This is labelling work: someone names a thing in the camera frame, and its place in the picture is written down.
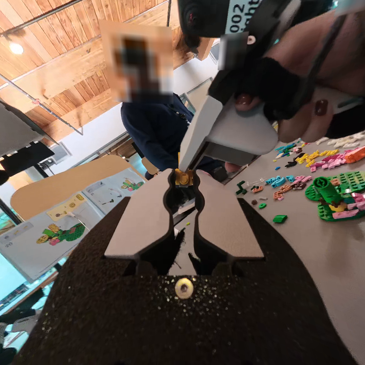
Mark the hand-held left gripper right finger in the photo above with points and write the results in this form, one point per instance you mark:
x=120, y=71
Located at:
x=225, y=225

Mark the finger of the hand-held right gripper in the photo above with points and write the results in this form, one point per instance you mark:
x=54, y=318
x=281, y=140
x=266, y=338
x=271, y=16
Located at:
x=245, y=131
x=199, y=131

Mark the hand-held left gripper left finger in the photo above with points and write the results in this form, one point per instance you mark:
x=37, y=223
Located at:
x=142, y=222

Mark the small yellow lego piece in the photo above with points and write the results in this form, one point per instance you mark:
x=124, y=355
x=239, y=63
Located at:
x=184, y=178

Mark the grey desk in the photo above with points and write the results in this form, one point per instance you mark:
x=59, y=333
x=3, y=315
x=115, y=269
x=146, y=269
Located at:
x=313, y=271

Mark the person's right hand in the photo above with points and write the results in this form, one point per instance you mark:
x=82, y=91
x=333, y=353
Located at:
x=350, y=51

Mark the dark green connector brick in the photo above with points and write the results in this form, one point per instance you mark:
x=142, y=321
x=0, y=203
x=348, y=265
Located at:
x=241, y=188

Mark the pile of mixed colour bricks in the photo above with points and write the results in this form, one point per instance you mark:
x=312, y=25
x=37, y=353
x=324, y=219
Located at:
x=288, y=149

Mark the tan corner plate brick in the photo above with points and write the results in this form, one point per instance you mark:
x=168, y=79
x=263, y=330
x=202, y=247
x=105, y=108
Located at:
x=258, y=189
x=287, y=188
x=279, y=195

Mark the clear curved brick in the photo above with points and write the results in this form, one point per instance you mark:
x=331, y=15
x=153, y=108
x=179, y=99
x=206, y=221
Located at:
x=256, y=181

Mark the green slope brick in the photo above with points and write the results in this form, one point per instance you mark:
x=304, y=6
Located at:
x=280, y=219

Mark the black plate brick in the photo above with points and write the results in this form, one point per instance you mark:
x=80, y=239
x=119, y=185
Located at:
x=291, y=164

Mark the cluster of turquoise curved bricks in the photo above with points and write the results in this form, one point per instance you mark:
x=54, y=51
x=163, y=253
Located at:
x=278, y=181

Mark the pile of yellow bricks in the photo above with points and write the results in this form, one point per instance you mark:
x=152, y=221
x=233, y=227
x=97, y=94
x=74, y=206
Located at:
x=310, y=156

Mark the dark brown square brick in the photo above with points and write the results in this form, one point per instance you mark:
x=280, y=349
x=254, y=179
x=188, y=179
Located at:
x=299, y=186

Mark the wooden display board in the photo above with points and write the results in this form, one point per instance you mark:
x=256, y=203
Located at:
x=71, y=176

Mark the pile of pink bricks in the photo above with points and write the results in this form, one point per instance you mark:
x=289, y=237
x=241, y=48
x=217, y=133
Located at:
x=330, y=164

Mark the pile of white bricks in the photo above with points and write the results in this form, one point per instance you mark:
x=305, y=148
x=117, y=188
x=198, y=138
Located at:
x=342, y=141

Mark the green brick baseplate model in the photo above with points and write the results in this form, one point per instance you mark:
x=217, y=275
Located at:
x=330, y=196

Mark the orange pointed brick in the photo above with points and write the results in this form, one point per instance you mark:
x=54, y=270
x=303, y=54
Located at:
x=355, y=155

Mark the brick instruction sheet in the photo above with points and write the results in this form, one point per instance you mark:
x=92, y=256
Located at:
x=28, y=251

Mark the ceiling spot lamp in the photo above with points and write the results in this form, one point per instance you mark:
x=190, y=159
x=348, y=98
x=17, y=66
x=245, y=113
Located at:
x=16, y=48

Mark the metal ceiling rail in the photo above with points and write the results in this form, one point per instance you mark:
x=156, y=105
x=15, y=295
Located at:
x=36, y=101

